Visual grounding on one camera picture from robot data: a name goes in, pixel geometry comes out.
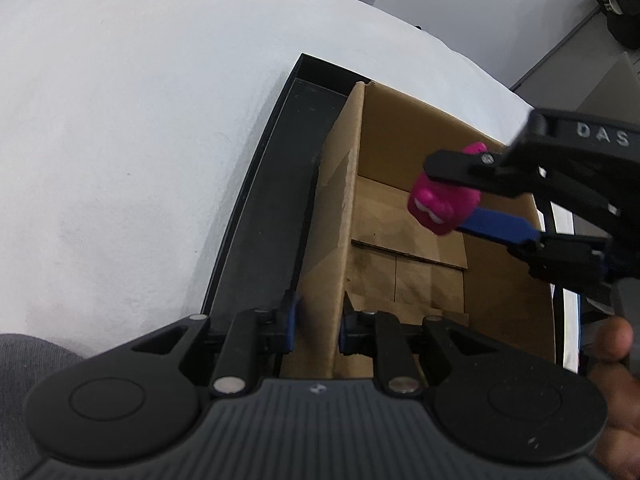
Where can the person right hand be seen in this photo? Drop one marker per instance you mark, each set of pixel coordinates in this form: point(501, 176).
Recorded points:
point(618, 449)

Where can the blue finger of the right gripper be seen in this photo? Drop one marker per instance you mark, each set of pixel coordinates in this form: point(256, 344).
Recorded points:
point(486, 172)
point(498, 227)

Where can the brown cardboard box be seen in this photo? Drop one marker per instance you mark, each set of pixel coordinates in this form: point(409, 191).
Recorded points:
point(365, 247)

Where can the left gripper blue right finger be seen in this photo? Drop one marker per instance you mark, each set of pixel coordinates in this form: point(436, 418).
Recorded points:
point(349, 334)

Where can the black shallow tray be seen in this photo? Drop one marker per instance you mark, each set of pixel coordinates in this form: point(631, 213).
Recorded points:
point(262, 250)

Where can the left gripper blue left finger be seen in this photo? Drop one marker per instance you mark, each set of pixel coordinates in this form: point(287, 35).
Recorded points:
point(287, 320)

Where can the magenta cartoon figure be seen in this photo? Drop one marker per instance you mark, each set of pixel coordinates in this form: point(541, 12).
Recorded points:
point(441, 207)

